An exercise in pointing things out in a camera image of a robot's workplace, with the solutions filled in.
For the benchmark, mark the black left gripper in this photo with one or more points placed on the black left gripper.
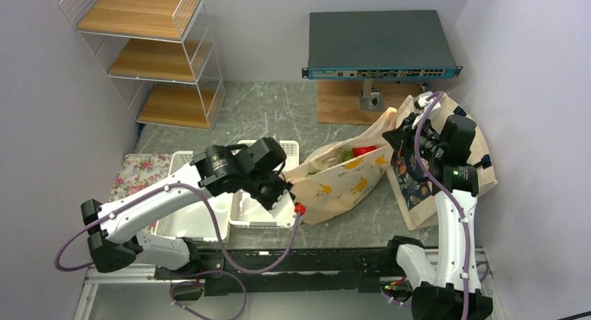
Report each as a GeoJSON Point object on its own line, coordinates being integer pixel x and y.
{"type": "Point", "coordinates": [284, 186]}

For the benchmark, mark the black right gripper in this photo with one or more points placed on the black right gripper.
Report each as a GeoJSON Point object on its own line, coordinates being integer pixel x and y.
{"type": "Point", "coordinates": [403, 135]}

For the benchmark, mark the orange plastic grocery bag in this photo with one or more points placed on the orange plastic grocery bag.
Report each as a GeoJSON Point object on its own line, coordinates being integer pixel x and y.
{"type": "Point", "coordinates": [331, 181]}

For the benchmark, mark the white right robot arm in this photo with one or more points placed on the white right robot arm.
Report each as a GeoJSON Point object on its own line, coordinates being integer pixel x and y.
{"type": "Point", "coordinates": [452, 289]}

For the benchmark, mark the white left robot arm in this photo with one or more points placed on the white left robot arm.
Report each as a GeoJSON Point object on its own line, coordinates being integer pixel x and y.
{"type": "Point", "coordinates": [117, 236]}

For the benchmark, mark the right white plastic basket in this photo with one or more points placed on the right white plastic basket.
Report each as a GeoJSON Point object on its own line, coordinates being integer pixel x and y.
{"type": "Point", "coordinates": [247, 212]}

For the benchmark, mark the white plastic basket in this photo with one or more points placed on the white plastic basket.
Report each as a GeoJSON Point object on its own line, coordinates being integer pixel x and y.
{"type": "Point", "coordinates": [247, 212]}
{"type": "Point", "coordinates": [194, 221]}

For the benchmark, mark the red pepper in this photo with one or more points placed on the red pepper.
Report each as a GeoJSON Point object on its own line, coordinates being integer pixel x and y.
{"type": "Point", "coordinates": [358, 151]}

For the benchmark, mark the left white plastic basket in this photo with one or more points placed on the left white plastic basket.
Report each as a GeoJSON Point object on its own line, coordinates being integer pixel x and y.
{"type": "Point", "coordinates": [194, 221]}

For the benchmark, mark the wooden board with metal stand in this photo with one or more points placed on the wooden board with metal stand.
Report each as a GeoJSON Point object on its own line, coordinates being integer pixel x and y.
{"type": "Point", "coordinates": [340, 101]}

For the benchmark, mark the floral pattern tray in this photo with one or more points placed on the floral pattern tray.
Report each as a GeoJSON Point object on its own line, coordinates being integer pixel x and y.
{"type": "Point", "coordinates": [138, 171]}

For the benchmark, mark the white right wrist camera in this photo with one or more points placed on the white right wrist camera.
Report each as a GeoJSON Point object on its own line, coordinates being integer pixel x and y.
{"type": "Point", "coordinates": [422, 101]}

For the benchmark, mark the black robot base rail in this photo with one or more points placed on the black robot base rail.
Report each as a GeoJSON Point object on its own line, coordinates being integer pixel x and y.
{"type": "Point", "coordinates": [363, 269]}

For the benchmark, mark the dark grey network switch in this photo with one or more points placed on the dark grey network switch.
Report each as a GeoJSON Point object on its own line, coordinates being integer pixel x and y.
{"type": "Point", "coordinates": [387, 44]}

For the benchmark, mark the white wire wooden shelf rack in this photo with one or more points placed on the white wire wooden shelf rack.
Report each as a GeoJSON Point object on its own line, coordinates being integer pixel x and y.
{"type": "Point", "coordinates": [159, 55]}

